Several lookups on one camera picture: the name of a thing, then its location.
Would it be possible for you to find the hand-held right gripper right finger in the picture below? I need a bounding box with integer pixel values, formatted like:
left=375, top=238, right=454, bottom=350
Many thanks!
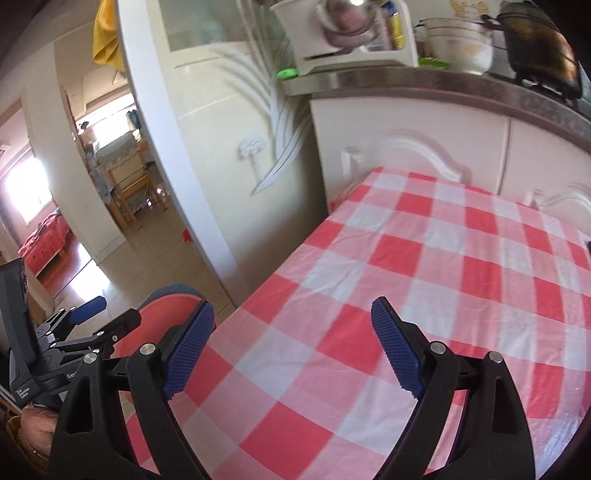
left=372, top=298, right=536, bottom=480

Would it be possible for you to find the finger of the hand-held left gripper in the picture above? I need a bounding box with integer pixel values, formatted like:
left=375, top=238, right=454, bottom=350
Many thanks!
left=51, top=308, right=142, bottom=357
left=48, top=296, right=108, bottom=328

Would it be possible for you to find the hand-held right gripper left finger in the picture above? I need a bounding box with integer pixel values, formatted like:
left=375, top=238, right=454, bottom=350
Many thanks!
left=48, top=300, right=215, bottom=480

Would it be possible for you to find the red round stool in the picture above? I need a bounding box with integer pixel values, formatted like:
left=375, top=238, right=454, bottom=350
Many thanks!
left=108, top=284, right=206, bottom=411

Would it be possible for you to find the person's left hand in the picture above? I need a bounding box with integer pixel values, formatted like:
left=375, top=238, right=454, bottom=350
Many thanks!
left=21, top=407, right=58, bottom=462

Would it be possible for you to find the red bed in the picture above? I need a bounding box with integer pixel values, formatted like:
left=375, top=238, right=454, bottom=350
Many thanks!
left=18, top=215, right=70, bottom=278

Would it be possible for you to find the red white checkered tablecloth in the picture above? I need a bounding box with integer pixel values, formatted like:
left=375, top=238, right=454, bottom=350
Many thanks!
left=122, top=166, right=591, bottom=480

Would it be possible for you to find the wooden chair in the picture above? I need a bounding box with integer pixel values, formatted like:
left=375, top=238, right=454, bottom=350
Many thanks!
left=106, top=152, right=171, bottom=232

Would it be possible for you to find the frosted glass sliding door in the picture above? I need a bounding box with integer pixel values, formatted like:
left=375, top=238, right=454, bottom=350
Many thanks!
left=117, top=0, right=333, bottom=310

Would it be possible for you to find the white kitchen cabinet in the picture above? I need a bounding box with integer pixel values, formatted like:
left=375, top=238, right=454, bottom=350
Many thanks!
left=309, top=92, right=591, bottom=217

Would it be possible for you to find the grey kitchen countertop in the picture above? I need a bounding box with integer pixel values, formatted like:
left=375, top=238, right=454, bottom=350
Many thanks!
left=281, top=65, right=591, bottom=153

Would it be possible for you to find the yellow hanging cloth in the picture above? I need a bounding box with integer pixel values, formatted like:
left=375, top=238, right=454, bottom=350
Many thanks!
left=92, top=0, right=125, bottom=72

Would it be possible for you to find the gas stove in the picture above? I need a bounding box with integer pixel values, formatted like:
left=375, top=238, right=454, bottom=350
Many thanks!
left=510, top=69, right=591, bottom=112

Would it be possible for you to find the white floral bowl stack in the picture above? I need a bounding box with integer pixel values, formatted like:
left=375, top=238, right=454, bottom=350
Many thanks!
left=418, top=16, right=495, bottom=75

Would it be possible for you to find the white utensil rack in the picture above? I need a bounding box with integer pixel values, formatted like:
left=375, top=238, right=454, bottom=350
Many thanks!
left=269, top=0, right=420, bottom=77

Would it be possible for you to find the yellow bottle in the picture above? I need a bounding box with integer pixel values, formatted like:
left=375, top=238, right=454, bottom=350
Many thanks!
left=381, top=0, right=407, bottom=51

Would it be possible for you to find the metal ladle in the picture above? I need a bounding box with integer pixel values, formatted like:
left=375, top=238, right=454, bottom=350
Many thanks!
left=315, top=0, right=377, bottom=49

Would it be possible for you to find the dark metal pot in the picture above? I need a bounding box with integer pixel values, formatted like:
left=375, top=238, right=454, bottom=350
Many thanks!
left=480, top=0, right=581, bottom=88

